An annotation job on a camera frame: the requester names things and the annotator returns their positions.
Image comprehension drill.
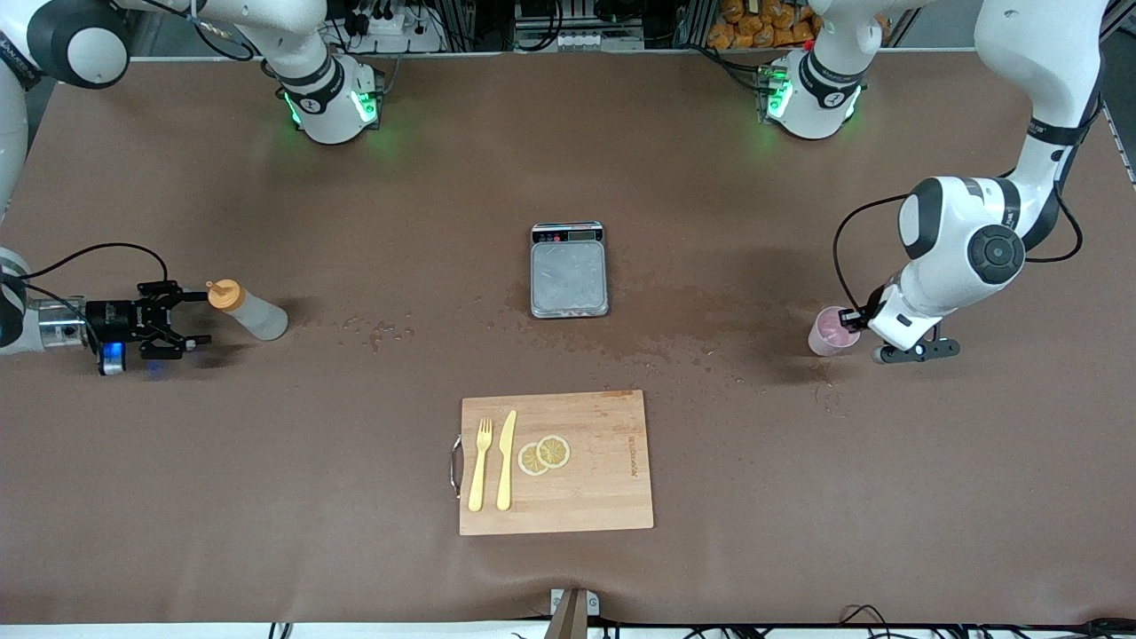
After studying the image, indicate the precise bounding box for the black base cable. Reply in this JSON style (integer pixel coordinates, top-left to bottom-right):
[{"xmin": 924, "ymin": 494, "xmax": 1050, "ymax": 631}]
[{"xmin": 689, "ymin": 41, "xmax": 771, "ymax": 94}]

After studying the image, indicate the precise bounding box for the black looped cable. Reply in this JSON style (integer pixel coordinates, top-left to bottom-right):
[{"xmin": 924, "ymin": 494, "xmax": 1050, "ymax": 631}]
[{"xmin": 839, "ymin": 604, "xmax": 895, "ymax": 635}]

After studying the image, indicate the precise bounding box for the orange snack packets pile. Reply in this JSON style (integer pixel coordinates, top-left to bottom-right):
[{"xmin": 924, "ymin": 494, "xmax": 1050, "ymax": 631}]
[{"xmin": 707, "ymin": 0, "xmax": 891, "ymax": 51}]

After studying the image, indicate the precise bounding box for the yellow plastic knife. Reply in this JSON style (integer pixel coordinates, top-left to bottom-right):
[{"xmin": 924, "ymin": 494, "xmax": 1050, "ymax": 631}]
[{"xmin": 496, "ymin": 409, "xmax": 518, "ymax": 512}]

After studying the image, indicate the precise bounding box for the grey digital kitchen scale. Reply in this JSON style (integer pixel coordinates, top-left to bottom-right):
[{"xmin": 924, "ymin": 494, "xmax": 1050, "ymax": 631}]
[{"xmin": 530, "ymin": 221, "xmax": 611, "ymax": 320}]

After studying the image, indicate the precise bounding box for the white power strip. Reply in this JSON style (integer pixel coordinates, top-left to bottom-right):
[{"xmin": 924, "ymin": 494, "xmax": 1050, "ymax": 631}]
[{"xmin": 342, "ymin": 0, "xmax": 445, "ymax": 54}]

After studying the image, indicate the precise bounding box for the clear squeeze bottle orange cap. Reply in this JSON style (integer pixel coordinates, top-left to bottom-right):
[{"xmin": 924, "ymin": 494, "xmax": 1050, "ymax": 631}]
[{"xmin": 206, "ymin": 279, "xmax": 289, "ymax": 342}]

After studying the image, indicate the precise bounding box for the wooden cutting board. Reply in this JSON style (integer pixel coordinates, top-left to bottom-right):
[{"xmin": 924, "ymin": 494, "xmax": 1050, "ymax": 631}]
[{"xmin": 450, "ymin": 390, "xmax": 655, "ymax": 537}]

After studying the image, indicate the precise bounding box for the metal camera mounting bracket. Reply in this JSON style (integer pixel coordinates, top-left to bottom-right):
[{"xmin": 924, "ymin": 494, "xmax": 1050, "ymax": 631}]
[{"xmin": 543, "ymin": 588, "xmax": 601, "ymax": 639}]

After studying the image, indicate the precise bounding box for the yellow plastic fork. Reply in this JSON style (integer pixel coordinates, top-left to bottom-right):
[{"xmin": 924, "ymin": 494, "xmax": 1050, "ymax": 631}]
[{"xmin": 468, "ymin": 418, "xmax": 493, "ymax": 513}]

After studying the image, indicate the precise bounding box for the pink plastic cup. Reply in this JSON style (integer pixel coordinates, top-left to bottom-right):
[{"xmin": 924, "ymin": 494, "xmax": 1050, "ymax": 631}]
[{"xmin": 808, "ymin": 306, "xmax": 862, "ymax": 358}]

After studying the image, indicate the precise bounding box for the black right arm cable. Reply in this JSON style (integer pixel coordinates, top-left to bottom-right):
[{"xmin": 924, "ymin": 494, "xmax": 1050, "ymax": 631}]
[{"xmin": 18, "ymin": 241, "xmax": 170, "ymax": 307}]

